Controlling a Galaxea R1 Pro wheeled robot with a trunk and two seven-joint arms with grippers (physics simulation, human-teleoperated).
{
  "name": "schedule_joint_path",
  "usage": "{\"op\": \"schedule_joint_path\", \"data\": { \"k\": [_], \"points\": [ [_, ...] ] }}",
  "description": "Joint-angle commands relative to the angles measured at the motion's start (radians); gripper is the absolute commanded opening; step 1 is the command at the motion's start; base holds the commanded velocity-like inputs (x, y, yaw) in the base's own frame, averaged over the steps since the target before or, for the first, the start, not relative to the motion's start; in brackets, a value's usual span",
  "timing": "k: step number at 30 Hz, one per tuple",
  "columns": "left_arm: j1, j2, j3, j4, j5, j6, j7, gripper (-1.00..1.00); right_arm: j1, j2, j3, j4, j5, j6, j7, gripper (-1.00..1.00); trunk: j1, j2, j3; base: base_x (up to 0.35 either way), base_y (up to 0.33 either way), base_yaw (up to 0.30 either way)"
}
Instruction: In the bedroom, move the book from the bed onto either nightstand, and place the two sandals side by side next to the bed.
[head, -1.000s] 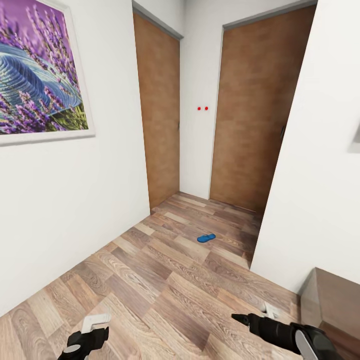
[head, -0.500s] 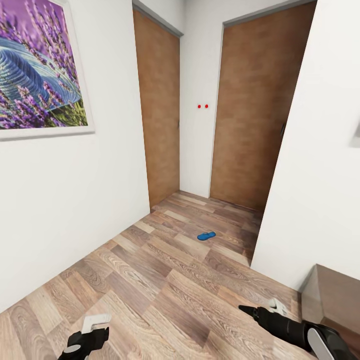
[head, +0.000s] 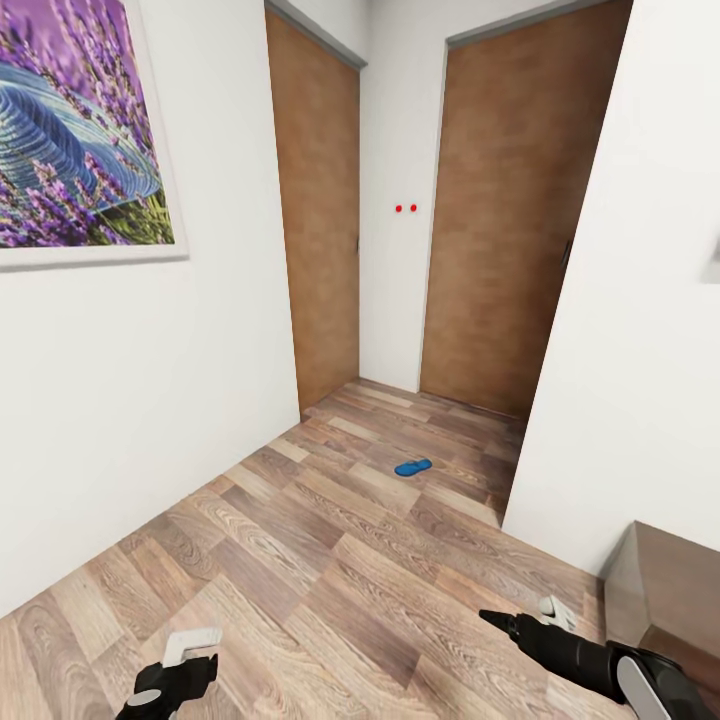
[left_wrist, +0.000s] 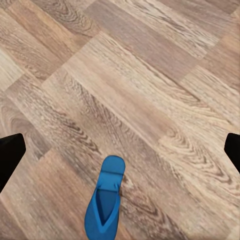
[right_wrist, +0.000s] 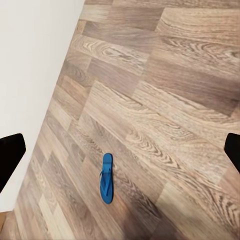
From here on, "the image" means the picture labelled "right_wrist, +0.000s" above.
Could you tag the sandal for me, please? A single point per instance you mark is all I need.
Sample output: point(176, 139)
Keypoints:
point(106, 184)

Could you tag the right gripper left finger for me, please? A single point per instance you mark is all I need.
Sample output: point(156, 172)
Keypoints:
point(12, 149)

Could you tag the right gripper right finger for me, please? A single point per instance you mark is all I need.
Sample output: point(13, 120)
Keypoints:
point(232, 149)

